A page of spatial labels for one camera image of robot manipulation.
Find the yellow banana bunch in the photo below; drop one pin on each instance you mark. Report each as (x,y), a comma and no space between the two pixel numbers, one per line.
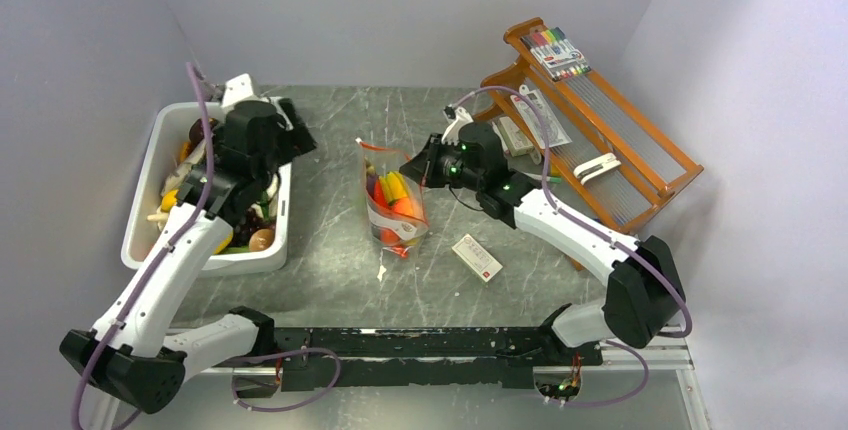
(398,190)

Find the clear zip bag orange zipper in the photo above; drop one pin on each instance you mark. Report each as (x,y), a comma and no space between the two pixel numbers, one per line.
(399,232)

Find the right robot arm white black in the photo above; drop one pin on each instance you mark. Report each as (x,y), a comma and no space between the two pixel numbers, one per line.
(643,291)

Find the pack of coloured markers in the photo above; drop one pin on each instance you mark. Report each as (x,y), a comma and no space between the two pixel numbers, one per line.
(557,55)

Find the white cardboard box red logo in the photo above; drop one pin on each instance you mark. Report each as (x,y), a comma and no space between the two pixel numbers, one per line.
(479,260)

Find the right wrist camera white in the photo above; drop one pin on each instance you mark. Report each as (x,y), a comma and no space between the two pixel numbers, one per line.
(457,117)

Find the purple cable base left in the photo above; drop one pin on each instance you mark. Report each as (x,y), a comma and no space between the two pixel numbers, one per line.
(308,368)

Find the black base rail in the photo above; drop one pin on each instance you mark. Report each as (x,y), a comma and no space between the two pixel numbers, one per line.
(507,356)

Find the white eraser box on rack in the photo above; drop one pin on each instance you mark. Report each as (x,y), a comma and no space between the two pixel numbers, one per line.
(515,140)

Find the dark purple grape bunch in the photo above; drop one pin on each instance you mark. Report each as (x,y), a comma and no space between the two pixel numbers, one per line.
(252,222)

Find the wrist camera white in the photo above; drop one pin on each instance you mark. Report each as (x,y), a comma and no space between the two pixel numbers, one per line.
(236,90)
(457,117)

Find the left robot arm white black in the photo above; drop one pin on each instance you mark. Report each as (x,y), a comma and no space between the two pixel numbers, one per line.
(127,354)

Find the orange wooden rack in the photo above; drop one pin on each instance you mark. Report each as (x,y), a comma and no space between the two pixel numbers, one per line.
(599,120)

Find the brown kiwi fruit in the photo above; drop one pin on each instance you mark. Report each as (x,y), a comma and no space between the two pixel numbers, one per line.
(261,240)

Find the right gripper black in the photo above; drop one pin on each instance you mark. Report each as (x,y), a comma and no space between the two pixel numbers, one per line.
(423,166)

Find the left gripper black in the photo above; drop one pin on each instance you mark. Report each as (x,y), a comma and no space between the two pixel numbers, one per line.
(296,139)

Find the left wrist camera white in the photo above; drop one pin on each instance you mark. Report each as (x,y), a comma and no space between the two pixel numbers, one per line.
(236,90)

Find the white stapler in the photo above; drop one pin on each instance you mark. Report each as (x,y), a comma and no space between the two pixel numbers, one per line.
(596,167)

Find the white plastic food bin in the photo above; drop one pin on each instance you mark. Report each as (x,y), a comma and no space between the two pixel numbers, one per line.
(169,131)

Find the packaged card on rack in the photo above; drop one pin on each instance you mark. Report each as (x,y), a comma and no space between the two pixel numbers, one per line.
(556,134)

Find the dark purple mangosteen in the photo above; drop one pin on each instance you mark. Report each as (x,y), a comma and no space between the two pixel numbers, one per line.
(197,134)

